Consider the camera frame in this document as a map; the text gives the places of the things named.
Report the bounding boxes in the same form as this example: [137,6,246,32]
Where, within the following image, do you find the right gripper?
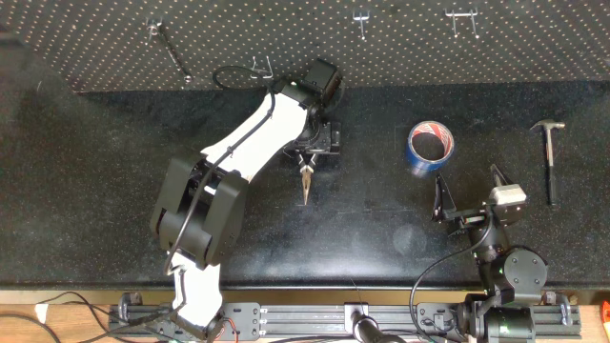
[431,163,529,235]

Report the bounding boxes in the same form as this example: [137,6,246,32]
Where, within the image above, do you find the black and white pliers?
[296,151,318,207]

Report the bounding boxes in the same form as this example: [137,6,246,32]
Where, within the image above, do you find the wrench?
[145,18,194,85]

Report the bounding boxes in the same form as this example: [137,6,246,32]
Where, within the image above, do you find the black pegboard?
[0,0,610,93]

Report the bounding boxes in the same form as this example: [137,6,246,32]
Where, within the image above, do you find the roll of blue tape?
[405,120,456,179]

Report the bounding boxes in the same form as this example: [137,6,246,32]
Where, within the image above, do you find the hammer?
[529,118,567,208]

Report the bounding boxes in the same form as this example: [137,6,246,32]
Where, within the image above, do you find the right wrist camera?
[488,183,528,207]

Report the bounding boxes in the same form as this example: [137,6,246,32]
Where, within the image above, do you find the black cable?
[162,64,278,278]
[408,216,495,342]

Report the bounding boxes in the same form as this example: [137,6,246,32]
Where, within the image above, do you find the mounting rail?
[108,290,583,343]

